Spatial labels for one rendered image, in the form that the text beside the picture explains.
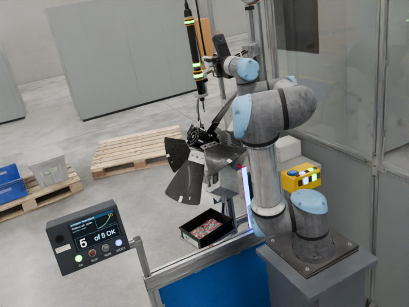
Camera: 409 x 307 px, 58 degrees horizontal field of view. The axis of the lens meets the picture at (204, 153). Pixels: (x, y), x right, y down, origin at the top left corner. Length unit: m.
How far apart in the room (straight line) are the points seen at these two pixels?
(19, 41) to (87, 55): 6.76
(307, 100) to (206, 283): 1.10
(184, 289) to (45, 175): 3.07
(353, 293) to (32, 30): 13.05
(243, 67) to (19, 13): 12.63
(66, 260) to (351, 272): 0.99
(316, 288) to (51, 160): 3.66
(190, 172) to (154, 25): 5.65
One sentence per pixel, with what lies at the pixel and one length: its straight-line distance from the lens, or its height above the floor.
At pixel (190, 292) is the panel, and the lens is 1.83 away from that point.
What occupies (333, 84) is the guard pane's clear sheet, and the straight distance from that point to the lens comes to 2.14.
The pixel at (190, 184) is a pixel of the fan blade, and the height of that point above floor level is 1.00.
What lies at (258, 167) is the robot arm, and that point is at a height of 1.43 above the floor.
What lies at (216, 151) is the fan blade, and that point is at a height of 1.19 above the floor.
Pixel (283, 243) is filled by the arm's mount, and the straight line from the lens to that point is 1.46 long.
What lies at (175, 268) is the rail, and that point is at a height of 0.85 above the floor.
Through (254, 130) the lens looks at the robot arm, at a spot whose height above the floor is 1.56.
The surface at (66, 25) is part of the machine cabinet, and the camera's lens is 7.12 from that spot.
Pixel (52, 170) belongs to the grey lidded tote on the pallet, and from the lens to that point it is 4.57.
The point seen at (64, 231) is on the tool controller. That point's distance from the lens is 1.44.
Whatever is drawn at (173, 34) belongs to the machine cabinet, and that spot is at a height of 1.21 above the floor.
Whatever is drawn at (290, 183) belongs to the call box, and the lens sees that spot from 1.78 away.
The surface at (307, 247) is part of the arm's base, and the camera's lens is 1.35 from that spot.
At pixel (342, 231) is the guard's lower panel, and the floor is 0.43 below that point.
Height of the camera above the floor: 1.93
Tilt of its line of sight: 24 degrees down
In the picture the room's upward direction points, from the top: 10 degrees counter-clockwise
